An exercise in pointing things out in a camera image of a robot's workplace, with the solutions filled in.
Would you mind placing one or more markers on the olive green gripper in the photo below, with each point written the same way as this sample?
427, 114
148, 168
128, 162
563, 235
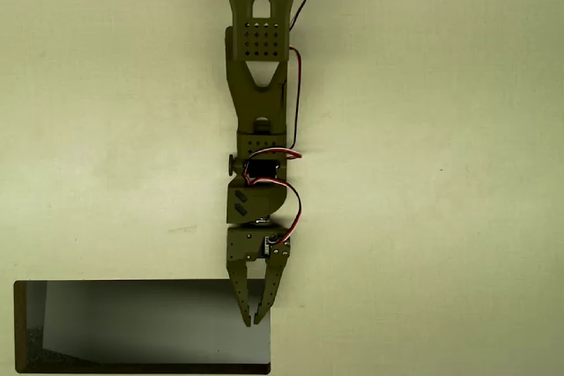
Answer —
245, 246

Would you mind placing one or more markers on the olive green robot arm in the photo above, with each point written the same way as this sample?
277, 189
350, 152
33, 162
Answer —
260, 98

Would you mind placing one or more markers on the dark rectangular bin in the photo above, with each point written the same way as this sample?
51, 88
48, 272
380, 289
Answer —
132, 327

